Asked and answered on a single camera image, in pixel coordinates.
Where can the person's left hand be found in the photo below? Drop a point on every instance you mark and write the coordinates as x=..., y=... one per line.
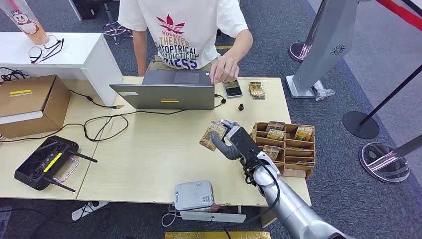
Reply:
x=224, y=71

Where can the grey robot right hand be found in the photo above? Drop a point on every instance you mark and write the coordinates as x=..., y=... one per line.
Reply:
x=227, y=153

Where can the hotel print ID card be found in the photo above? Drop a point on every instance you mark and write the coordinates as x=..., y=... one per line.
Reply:
x=211, y=137

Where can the white card reader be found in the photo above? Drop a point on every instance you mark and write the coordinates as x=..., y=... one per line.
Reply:
x=193, y=196

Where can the person's left forearm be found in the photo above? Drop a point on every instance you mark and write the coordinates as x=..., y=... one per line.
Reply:
x=239, y=46

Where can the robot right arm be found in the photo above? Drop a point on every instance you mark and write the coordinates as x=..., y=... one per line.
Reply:
x=296, y=211

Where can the person's right forearm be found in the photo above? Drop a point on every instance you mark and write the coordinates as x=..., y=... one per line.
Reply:
x=141, y=62

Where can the hotel key card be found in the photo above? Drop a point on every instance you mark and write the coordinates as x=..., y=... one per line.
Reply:
x=303, y=133
x=275, y=125
x=271, y=152
x=275, y=135

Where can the person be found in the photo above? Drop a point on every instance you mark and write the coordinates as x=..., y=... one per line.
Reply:
x=184, y=33

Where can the wooden card organizer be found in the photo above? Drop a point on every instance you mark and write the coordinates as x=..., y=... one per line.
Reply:
x=300, y=155

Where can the black smartphone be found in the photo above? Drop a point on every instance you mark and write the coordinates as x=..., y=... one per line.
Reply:
x=233, y=89

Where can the stack of hotel cards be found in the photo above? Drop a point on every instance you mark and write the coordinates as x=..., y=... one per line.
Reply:
x=256, y=90

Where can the small black figurine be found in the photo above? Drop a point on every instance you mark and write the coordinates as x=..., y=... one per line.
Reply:
x=241, y=107

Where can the grey laptop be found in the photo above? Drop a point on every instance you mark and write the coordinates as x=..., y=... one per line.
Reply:
x=165, y=95

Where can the white tray under table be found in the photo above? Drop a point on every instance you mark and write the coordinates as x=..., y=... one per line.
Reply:
x=214, y=217

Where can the wooden table leg panel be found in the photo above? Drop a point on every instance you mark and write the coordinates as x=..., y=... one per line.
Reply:
x=267, y=219

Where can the gold panel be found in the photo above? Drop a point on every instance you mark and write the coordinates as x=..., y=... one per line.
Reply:
x=204, y=235

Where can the clear plastic wrap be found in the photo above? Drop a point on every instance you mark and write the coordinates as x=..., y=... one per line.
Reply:
x=323, y=94

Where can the grey kiosk stand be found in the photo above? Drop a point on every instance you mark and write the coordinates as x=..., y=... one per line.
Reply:
x=329, y=43

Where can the chrome stool base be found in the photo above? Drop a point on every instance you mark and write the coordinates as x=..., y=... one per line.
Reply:
x=112, y=31

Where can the white cabinet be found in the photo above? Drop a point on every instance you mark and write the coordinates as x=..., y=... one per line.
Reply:
x=82, y=52

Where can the white power strip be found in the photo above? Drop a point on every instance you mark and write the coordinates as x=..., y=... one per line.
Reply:
x=87, y=211

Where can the black floor case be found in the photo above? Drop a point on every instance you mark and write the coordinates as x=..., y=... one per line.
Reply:
x=85, y=8

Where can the black antenna remote controller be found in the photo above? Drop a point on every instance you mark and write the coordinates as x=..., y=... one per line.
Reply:
x=43, y=161

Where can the red barrier belt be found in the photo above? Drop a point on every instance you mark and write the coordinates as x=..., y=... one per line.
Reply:
x=402, y=13

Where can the brown cardboard box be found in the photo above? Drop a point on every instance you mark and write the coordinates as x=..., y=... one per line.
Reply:
x=29, y=99

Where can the pink snowman print cup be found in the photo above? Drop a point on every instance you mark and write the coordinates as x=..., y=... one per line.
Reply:
x=26, y=23

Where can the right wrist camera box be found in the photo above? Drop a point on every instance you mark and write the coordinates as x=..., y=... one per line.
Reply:
x=244, y=143

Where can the chrome stanchion post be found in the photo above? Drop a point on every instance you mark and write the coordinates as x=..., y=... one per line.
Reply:
x=298, y=52
x=384, y=163

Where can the black stanchion post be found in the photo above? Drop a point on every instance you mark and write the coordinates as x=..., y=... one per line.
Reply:
x=361, y=125

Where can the black frame glasses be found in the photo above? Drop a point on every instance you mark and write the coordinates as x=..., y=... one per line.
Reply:
x=37, y=52

